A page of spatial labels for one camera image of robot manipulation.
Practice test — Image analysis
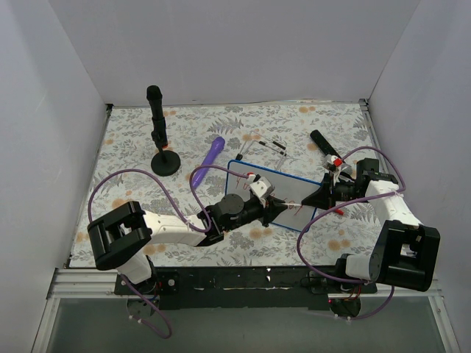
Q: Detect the red white marker pen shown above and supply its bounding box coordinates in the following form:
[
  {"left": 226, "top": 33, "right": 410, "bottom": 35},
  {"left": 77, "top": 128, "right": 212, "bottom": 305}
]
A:
[{"left": 283, "top": 201, "right": 302, "bottom": 207}]

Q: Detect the blue framed whiteboard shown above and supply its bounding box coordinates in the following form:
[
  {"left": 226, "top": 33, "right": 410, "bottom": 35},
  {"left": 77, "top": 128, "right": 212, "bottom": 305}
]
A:
[{"left": 227, "top": 160, "right": 320, "bottom": 232}]

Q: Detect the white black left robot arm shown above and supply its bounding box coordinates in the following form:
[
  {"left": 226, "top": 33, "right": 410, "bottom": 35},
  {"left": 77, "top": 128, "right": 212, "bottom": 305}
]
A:
[{"left": 88, "top": 193, "right": 288, "bottom": 294}]

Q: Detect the black round microphone stand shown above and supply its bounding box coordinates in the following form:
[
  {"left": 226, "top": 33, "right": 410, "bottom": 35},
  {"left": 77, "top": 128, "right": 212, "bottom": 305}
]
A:
[{"left": 151, "top": 146, "right": 181, "bottom": 177}]

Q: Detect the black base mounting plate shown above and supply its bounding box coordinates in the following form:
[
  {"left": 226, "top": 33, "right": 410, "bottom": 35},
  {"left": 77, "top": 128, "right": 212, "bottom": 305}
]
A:
[{"left": 135, "top": 265, "right": 377, "bottom": 310}]

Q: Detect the black microphone on stand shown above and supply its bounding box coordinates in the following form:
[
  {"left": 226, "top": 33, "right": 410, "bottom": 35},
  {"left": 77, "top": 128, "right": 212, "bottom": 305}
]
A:
[{"left": 146, "top": 85, "right": 168, "bottom": 148}]

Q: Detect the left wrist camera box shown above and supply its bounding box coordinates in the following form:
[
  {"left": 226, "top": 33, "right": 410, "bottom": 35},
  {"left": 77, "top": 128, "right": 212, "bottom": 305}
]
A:
[{"left": 247, "top": 173, "right": 275, "bottom": 207}]

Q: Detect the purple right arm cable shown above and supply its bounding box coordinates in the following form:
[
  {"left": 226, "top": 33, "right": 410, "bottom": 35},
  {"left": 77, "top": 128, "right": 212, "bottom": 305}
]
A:
[{"left": 296, "top": 146, "right": 406, "bottom": 320}]

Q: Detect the black wire whiteboard stand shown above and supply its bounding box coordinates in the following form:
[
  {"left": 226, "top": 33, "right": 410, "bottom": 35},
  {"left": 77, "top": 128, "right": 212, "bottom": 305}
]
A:
[{"left": 235, "top": 132, "right": 288, "bottom": 170}]

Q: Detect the aluminium front rail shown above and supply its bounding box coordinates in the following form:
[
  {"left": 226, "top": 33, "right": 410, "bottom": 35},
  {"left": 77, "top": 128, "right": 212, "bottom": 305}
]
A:
[{"left": 49, "top": 266, "right": 434, "bottom": 297}]

